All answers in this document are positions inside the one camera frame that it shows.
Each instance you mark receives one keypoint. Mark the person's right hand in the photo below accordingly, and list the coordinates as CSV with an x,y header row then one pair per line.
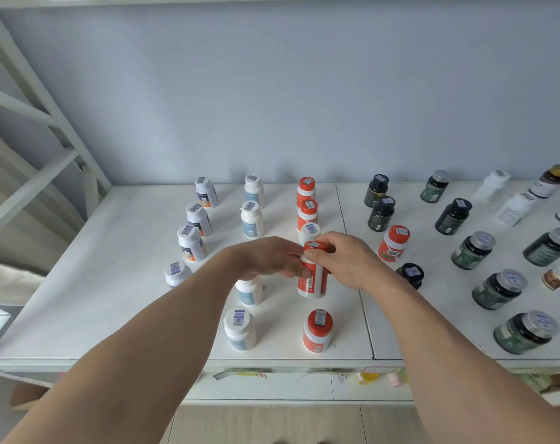
x,y
354,265

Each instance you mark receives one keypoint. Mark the person's left hand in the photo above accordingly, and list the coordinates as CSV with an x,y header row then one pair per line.
x,y
261,258

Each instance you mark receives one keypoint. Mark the person's left thumb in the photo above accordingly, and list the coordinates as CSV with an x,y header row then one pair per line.
x,y
293,248

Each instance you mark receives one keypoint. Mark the person's right thumb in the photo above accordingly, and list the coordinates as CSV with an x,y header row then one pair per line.
x,y
319,259

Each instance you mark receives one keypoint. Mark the orange white pill bottle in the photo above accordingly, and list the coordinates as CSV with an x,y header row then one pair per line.
x,y
317,331
309,232
306,191
315,282
308,215
393,244

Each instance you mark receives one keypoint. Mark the person's right forearm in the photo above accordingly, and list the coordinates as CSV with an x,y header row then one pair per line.
x,y
465,365

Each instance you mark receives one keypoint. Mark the person's left forearm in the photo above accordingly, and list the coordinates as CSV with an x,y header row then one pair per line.
x,y
136,356

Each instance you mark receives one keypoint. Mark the white bottle light blue label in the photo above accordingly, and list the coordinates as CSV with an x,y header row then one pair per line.
x,y
254,190
250,292
239,329
252,219

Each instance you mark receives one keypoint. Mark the dark bottle black cap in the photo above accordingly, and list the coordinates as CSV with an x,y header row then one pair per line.
x,y
410,274
453,216
381,214
376,190

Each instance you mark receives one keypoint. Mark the white bottle orange blue label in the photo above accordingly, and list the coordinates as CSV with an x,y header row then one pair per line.
x,y
199,219
206,192
190,242
176,273

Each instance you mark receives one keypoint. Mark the yellow fridge magnet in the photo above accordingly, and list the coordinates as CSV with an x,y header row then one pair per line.
x,y
367,378

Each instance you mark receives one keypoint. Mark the green bottle silver cap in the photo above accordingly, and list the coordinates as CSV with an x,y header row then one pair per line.
x,y
499,289
434,186
473,250
548,246
525,332

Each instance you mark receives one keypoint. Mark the green white sticker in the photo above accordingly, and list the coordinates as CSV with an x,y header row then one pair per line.
x,y
236,375

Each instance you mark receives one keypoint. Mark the pink fridge magnet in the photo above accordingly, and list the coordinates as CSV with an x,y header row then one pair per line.
x,y
395,379

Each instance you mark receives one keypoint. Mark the plain white bottle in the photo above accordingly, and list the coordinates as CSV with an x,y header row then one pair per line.
x,y
515,209
491,185

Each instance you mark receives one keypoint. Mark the brown bottle gold cap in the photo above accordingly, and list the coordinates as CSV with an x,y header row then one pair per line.
x,y
549,180

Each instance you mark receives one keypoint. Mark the colourful picture sticker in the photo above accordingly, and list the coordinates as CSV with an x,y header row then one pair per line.
x,y
541,380

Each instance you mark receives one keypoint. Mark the brown cardboard box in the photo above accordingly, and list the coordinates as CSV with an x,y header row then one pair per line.
x,y
27,395

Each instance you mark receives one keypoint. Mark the white metal shelf frame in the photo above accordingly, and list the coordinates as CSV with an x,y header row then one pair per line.
x,y
34,134

